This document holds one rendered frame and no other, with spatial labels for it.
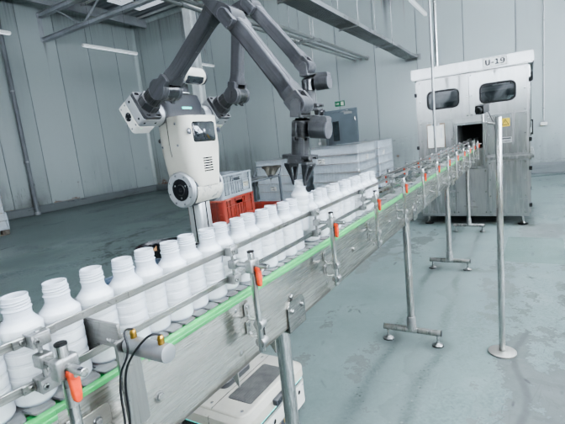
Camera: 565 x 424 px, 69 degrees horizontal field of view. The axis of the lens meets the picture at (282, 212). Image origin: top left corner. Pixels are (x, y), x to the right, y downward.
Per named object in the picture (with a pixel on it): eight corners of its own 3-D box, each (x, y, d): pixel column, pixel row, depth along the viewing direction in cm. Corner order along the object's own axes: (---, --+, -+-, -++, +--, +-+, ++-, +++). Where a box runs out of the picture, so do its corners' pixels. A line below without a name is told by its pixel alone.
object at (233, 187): (222, 200, 368) (219, 176, 365) (185, 202, 385) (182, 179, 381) (253, 190, 423) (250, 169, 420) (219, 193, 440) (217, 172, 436)
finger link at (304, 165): (306, 188, 129) (307, 157, 127) (287, 186, 133) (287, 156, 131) (315, 184, 135) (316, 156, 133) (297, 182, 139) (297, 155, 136)
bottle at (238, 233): (250, 274, 112) (244, 214, 109) (258, 280, 106) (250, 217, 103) (229, 279, 109) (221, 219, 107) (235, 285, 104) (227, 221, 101)
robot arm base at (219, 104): (205, 98, 197) (218, 119, 196) (215, 87, 193) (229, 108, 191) (217, 98, 205) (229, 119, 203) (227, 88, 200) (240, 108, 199)
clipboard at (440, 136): (445, 147, 545) (444, 122, 540) (427, 148, 557) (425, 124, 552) (446, 146, 548) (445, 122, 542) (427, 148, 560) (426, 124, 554)
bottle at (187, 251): (213, 300, 95) (203, 231, 92) (200, 311, 90) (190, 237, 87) (191, 299, 97) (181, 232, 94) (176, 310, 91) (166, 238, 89)
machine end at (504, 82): (534, 225, 510) (534, 49, 475) (418, 225, 582) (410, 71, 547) (533, 203, 644) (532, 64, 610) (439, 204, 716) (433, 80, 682)
